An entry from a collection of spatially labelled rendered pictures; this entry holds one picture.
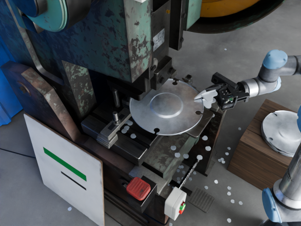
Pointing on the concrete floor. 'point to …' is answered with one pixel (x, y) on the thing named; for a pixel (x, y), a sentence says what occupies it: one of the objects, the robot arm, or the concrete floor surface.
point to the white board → (68, 170)
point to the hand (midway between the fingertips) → (195, 97)
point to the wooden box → (259, 153)
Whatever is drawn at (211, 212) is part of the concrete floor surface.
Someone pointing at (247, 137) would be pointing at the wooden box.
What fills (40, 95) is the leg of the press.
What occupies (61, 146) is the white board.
